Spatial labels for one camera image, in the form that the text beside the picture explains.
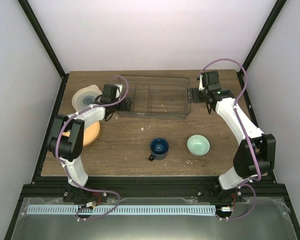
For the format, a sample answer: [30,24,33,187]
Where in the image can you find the black wire dish rack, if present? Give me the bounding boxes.
[117,74,191,119]

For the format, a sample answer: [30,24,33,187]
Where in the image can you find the light green patterned bowl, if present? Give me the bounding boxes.
[186,134,210,156]

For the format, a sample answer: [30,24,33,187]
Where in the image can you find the dark blue ceramic mug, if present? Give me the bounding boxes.
[148,138,169,162]

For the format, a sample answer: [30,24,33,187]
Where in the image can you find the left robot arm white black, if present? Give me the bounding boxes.
[47,83,131,202]

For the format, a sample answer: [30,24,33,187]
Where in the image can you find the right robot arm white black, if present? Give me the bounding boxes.
[188,88,276,202]

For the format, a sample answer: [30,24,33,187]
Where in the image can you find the translucent white bowl with spout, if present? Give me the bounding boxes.
[71,84,102,112]

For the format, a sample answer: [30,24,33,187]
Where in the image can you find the orange plastic plate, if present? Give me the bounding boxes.
[74,121,101,147]

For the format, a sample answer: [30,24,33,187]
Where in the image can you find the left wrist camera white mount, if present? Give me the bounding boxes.
[115,84,123,100]

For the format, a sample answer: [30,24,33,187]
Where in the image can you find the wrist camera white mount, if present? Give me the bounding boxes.
[196,70,221,91]
[115,84,123,100]

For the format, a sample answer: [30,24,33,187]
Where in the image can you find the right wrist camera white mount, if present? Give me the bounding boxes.
[196,70,221,91]

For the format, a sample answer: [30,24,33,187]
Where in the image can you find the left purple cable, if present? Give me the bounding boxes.
[55,74,129,222]

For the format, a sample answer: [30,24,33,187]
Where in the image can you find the purple cable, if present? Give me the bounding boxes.
[55,74,129,222]
[195,57,262,221]

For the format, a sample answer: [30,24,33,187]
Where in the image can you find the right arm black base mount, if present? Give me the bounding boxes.
[196,184,238,203]

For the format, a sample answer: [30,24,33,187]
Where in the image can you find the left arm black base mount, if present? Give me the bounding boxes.
[63,185,107,204]

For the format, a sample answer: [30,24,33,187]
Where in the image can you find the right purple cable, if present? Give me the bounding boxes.
[195,57,262,221]

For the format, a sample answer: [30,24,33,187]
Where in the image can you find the black aluminium frame rail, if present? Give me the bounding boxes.
[21,176,288,202]

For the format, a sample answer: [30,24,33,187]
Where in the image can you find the light blue slotted cable duct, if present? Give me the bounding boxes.
[26,204,216,216]

